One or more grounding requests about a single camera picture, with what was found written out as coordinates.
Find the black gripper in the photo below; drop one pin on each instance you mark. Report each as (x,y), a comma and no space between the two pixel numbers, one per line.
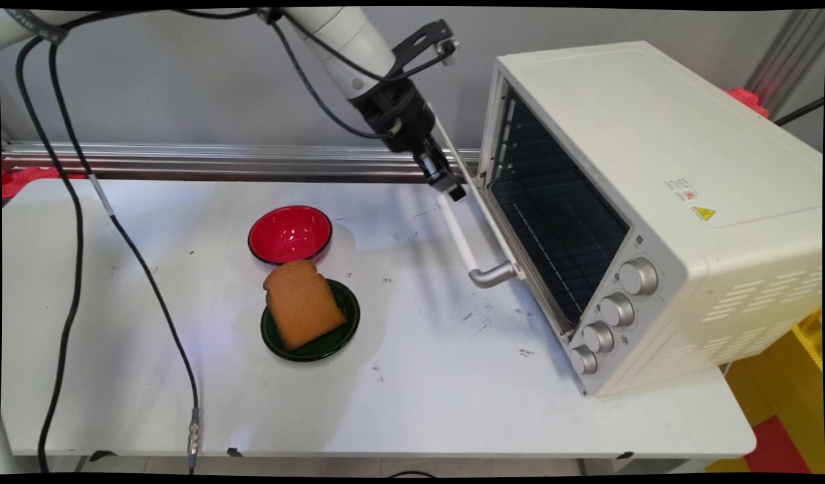
(399,117)

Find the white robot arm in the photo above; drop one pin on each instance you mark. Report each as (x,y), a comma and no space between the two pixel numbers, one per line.
(345,40)

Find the red bowl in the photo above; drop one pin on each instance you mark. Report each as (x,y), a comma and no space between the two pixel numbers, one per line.
(290,233)

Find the dark green plate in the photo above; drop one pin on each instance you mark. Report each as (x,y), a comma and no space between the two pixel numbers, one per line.
(341,333)

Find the brown bread slice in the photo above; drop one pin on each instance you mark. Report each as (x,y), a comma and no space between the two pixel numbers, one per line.
(302,306)

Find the silver oven knob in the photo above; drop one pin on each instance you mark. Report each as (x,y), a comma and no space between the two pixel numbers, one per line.
(639,276)
(598,337)
(583,360)
(617,310)

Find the white toaster oven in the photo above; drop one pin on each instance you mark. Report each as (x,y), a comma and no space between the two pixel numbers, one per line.
(688,168)

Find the yellow foam mat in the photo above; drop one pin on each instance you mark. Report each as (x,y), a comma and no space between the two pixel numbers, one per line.
(775,383)

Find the red foam mat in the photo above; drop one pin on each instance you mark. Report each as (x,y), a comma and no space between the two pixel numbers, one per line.
(778,447)

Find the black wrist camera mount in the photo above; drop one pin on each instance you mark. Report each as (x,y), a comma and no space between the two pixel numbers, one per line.
(422,37)

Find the aluminium rail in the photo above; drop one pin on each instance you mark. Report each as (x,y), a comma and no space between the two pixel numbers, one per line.
(217,161)

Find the red plastic bracket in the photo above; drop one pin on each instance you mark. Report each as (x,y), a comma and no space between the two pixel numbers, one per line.
(22,180)
(748,101)

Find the black table bracket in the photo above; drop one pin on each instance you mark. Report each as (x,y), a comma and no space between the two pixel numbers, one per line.
(235,452)
(625,456)

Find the aluminium frame post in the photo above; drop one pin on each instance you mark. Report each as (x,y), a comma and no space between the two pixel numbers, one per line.
(789,54)

